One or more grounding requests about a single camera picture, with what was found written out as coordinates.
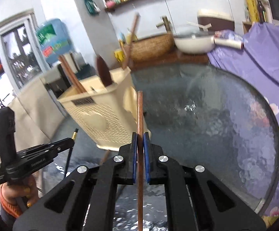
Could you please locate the white rice paddle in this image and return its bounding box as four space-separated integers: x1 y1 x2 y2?
186 21 212 30

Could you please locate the green hanging packet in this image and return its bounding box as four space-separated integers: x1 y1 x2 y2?
83 0 101 15

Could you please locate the bronze faucet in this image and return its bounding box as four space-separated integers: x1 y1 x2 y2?
156 16 173 33

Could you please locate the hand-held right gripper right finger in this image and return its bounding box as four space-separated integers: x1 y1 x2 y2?
144 133 266 231

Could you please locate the black chopstick with gold tip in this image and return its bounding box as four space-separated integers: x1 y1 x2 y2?
65 128 79 174

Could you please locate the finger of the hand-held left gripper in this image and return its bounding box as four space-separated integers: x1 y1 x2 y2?
6 152 59 181
16 138 75 160

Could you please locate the grey water dispenser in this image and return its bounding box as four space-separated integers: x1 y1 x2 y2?
44 63 82 99

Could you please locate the round glass table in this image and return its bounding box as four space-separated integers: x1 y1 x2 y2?
40 63 279 231

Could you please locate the cream perforated utensil holder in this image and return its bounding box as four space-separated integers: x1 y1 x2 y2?
57 67 152 150

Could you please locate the purple floral cloth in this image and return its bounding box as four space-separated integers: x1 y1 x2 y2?
207 23 279 222

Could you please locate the blue water bottle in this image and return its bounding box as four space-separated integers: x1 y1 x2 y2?
35 19 75 64

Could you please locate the yellow roll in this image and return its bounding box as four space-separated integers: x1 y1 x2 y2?
241 0 257 23

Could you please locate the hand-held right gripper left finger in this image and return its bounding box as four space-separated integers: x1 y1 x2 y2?
13 132 138 231

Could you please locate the sliding window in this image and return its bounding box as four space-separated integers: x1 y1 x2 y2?
0 10 46 111

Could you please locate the woven basin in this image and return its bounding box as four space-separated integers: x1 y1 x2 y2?
129 32 176 61

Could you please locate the white pan with lid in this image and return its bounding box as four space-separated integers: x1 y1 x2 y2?
173 28 245 55

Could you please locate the person's left forearm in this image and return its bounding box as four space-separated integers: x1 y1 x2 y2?
0 183 27 219

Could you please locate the brown and white rice cooker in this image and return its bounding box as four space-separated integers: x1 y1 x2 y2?
197 9 235 33

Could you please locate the person's left hand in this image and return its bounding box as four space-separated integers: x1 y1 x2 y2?
11 175 38 209

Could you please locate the brown glass bottle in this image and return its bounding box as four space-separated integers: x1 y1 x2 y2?
257 0 267 23

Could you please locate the dark wooden spoon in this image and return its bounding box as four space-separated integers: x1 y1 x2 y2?
96 55 113 87

